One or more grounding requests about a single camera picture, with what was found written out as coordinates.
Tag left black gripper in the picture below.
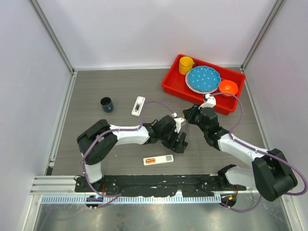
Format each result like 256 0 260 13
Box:
160 128 186 154

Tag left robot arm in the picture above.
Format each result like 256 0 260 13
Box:
77 115 188 192

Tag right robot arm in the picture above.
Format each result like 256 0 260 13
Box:
183 104 298 202

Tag white remote orange batteries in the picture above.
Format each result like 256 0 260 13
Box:
143 154 174 166

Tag white remote far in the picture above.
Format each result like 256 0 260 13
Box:
131 96 145 117

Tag grey plate underneath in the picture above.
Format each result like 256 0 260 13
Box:
185 74 218 95

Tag red plastic tray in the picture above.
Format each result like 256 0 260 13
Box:
161 54 245 115

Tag blue dotted plate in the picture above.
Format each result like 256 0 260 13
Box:
188 66 221 91

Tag orange bowl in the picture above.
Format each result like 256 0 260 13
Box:
218 80 238 97

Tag yellow mug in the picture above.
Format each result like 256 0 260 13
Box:
179 56 198 75

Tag dark blue mug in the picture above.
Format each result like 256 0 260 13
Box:
100 97 114 113

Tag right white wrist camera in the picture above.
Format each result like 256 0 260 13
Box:
199 94 216 110

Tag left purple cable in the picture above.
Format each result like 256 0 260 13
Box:
80 100 176 178

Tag purple cable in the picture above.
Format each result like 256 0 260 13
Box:
80 100 176 178
209 92 308 212

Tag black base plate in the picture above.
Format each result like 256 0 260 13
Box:
74 174 247 197

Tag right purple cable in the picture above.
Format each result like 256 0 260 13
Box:
209 92 308 212

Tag aluminium frame rail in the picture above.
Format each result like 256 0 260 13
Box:
30 175 82 195

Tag slotted cable duct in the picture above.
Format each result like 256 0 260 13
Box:
41 194 221 205

